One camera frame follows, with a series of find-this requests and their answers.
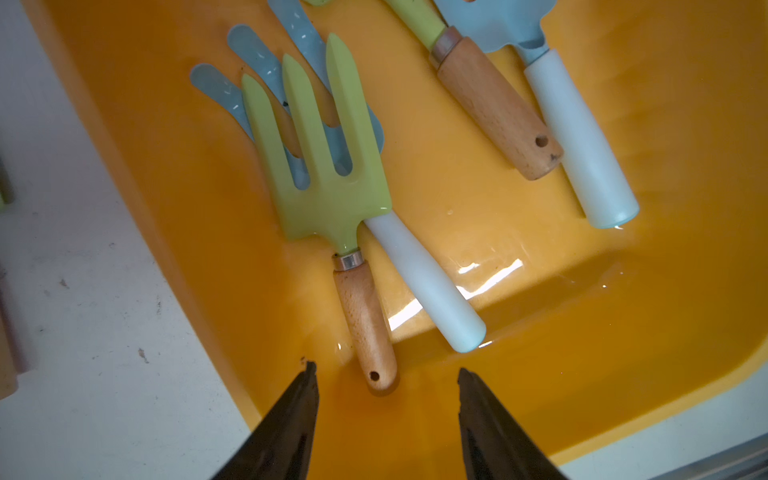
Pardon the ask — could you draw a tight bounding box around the green fork blue handle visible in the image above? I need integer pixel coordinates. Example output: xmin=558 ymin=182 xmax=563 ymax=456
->
xmin=190 ymin=1 xmax=486 ymax=353

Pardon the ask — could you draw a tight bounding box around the yellow plastic storage tray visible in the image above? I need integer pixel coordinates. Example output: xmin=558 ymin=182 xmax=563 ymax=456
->
xmin=25 ymin=1 xmax=767 ymax=479

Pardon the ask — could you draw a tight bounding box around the green fork wooden handle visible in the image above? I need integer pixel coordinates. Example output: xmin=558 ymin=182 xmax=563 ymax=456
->
xmin=241 ymin=33 xmax=398 ymax=394

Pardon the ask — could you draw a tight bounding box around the light blue rake pale handle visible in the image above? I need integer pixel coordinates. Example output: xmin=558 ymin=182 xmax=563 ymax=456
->
xmin=436 ymin=0 xmax=640 ymax=229

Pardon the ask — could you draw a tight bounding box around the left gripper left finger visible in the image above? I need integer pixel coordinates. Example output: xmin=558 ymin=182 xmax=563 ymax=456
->
xmin=214 ymin=361 xmax=319 ymax=479

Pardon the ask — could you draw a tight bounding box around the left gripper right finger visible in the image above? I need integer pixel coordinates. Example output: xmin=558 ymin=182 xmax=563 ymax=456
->
xmin=458 ymin=368 xmax=565 ymax=479

